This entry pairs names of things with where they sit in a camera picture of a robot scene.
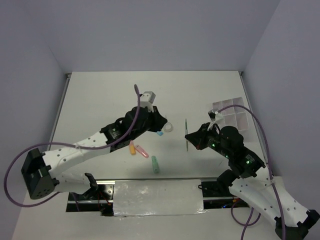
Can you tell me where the silver foil panel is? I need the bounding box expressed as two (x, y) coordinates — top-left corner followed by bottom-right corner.
(113, 179), (205, 217)

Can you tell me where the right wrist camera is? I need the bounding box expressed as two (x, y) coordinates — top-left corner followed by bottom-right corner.
(207, 110), (224, 131)

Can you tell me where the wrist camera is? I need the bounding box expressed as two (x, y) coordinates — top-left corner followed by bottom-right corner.
(140, 91), (156, 113)
(207, 110), (224, 131)

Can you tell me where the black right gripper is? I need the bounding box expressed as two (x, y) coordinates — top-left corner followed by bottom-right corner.
(185, 121), (231, 158)

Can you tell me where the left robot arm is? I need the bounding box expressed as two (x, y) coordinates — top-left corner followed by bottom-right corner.
(21, 106), (168, 200)

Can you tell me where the white compartment organizer tray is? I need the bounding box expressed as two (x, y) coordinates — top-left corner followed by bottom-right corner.
(212, 97), (249, 132)

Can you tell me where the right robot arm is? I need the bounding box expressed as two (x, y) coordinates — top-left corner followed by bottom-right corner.
(185, 123), (320, 240)

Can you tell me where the green correction tape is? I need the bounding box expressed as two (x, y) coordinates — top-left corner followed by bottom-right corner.
(151, 155), (160, 174)

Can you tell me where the green pen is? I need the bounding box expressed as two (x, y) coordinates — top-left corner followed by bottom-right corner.
(184, 119), (189, 152)

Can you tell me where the orange pink highlighter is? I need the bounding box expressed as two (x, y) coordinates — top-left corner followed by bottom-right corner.
(128, 140), (136, 156)

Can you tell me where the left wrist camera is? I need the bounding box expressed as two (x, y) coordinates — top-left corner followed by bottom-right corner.
(140, 91), (156, 113)

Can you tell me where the pink utility knife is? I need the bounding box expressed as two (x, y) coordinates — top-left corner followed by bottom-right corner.
(134, 144), (149, 158)

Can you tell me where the blue highlighter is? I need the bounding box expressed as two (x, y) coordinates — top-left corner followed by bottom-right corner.
(156, 131), (164, 136)

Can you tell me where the clear tape roll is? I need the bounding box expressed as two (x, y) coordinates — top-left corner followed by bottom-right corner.
(163, 122), (173, 133)

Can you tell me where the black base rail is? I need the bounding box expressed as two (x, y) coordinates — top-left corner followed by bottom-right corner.
(66, 178), (237, 217)

